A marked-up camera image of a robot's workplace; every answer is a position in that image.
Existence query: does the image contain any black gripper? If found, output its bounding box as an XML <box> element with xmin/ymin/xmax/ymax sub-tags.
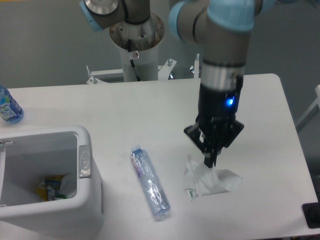
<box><xmin>183</xmin><ymin>76</ymin><xmax>244</xmax><ymax>168</ymax></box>

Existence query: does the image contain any white metal base frame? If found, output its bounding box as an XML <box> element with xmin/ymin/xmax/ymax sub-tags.
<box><xmin>85</xmin><ymin>53</ymin><xmax>202</xmax><ymax>85</ymax></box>

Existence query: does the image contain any black clamp at table edge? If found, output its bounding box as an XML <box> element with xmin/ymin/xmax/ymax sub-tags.
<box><xmin>302</xmin><ymin>202</ymin><xmax>320</xmax><ymax>229</ymax></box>

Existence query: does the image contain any white trash can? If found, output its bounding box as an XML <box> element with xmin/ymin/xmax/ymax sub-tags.
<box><xmin>0</xmin><ymin>126</ymin><xmax>104</xmax><ymax>235</ymax></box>

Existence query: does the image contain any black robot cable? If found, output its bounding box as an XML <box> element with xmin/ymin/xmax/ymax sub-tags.
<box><xmin>127</xmin><ymin>38</ymin><xmax>142</xmax><ymax>82</ymax></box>

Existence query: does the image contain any white frame at right edge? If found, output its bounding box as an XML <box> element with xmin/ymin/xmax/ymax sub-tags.
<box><xmin>295</xmin><ymin>84</ymin><xmax>320</xmax><ymax>133</ymax></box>

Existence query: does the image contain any yellow green wrapper trash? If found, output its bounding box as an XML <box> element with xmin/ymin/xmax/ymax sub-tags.
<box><xmin>35</xmin><ymin>173</ymin><xmax>77</xmax><ymax>202</ymax></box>

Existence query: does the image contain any blue labelled drink bottle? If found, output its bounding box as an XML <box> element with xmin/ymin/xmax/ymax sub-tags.
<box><xmin>0</xmin><ymin>85</ymin><xmax>24</xmax><ymax>124</ymax></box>

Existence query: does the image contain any clear plastic water bottle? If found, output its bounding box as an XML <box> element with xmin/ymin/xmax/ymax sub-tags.
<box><xmin>130</xmin><ymin>145</ymin><xmax>171</xmax><ymax>220</ymax></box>

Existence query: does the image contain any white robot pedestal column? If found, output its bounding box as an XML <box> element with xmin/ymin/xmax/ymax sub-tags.
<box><xmin>109</xmin><ymin>13</ymin><xmax>165</xmax><ymax>67</ymax></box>

